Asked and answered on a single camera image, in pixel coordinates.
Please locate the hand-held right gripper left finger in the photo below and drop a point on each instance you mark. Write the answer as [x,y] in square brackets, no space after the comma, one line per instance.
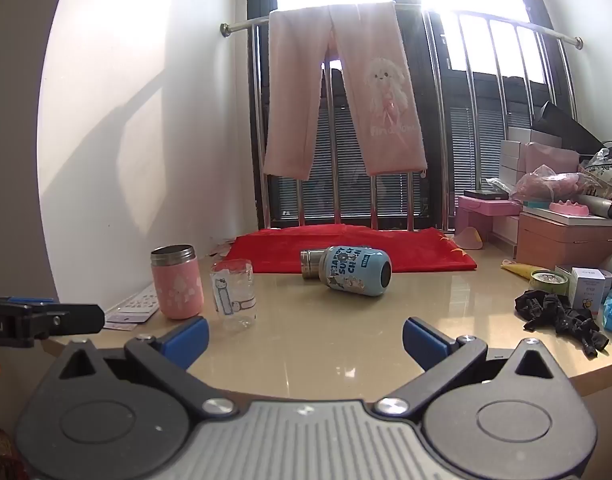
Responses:
[186,342]

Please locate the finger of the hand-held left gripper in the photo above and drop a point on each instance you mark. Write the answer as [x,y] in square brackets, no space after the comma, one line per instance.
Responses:
[70,317]
[33,301]

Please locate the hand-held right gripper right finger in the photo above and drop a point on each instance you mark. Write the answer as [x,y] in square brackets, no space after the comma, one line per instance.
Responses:
[422,342]

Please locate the blue printed cup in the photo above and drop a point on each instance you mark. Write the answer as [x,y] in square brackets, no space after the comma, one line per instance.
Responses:
[353,269]

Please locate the pink cup with steel rim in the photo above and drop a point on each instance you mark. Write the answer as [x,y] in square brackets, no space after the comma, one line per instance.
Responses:
[177,285]

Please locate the white sticker sheet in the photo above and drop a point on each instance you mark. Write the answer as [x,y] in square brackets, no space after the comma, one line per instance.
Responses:
[135,305]

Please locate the clear printed drinking glass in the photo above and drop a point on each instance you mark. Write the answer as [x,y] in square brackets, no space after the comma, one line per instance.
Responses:
[234,292]

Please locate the pink scraping board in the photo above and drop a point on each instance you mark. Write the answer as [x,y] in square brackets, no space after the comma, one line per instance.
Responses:
[470,239]

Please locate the yellow pouch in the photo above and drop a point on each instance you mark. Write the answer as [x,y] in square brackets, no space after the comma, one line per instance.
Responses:
[518,268]

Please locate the dark patterned cloth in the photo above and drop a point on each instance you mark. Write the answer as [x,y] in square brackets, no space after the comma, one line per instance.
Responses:
[0,452]

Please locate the red cloth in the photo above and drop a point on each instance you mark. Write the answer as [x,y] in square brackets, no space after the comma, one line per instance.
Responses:
[281,250]

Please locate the round green tin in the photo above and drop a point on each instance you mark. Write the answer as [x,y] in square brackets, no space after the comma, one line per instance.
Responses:
[548,282]

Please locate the black crumpled cloth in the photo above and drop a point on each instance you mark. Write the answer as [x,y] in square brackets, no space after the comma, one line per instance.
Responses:
[561,315]

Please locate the pink plastic stool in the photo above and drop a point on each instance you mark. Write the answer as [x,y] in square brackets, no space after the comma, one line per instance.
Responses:
[481,210]

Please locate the flat black box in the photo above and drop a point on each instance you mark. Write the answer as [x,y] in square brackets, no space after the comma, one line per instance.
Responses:
[486,194]

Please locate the small white carton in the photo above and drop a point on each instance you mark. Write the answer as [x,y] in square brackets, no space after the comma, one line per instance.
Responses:
[588,287]

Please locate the teal edged flat box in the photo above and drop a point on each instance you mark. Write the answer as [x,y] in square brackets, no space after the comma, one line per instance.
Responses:
[541,210]

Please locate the pink massage comb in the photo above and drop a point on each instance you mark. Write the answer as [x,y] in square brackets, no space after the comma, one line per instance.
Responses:
[568,208]

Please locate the pink plastic bag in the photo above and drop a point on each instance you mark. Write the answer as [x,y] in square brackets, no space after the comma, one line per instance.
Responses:
[546,182]

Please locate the stack of white boxes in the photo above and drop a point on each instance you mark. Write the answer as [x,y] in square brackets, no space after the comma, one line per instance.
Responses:
[512,160]

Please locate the pink paper bag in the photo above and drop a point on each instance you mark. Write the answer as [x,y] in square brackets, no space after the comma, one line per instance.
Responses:
[551,157]

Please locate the grey hair dryer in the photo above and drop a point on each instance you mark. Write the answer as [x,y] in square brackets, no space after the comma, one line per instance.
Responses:
[603,205]

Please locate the steel window railing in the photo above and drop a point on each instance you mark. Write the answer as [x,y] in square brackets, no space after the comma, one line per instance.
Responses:
[441,110]

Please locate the white patterned bag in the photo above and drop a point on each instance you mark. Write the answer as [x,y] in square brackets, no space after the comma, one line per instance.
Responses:
[608,175]

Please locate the pink pants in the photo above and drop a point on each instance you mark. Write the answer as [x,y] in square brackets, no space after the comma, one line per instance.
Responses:
[386,90]

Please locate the black bag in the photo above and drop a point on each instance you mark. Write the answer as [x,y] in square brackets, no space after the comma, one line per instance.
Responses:
[566,127]

